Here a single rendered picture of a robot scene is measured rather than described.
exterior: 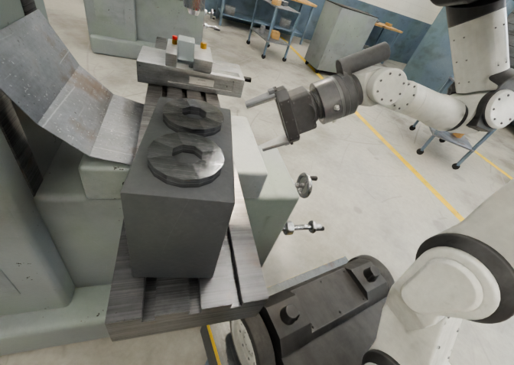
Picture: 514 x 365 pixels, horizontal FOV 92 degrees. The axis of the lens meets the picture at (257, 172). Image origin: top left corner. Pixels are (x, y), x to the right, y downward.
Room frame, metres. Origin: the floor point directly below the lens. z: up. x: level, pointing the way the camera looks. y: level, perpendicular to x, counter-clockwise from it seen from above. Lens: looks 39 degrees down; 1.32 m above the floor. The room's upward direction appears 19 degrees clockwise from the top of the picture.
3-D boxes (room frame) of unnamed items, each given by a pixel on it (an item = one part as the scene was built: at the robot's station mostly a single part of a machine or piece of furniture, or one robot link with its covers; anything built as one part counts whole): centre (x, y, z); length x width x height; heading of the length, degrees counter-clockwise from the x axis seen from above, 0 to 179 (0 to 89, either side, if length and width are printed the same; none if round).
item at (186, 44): (0.84, 0.36, 1.04); 0.06 x 0.05 x 0.06; 24
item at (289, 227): (0.74, -0.28, 0.51); 0.22 x 0.06 x 0.06; 116
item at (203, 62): (0.87, 0.31, 1.02); 0.15 x 0.06 x 0.04; 24
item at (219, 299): (0.70, 0.29, 0.89); 1.24 x 0.23 x 0.08; 26
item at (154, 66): (0.86, 0.34, 0.98); 0.35 x 0.15 x 0.11; 114
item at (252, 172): (0.63, 0.26, 0.79); 0.50 x 0.35 x 0.12; 116
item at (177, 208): (0.27, 0.10, 1.03); 0.22 x 0.12 x 0.20; 19
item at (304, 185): (0.85, -0.19, 0.63); 0.16 x 0.12 x 0.12; 116
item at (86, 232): (0.64, 0.24, 0.43); 0.81 x 0.32 x 0.60; 116
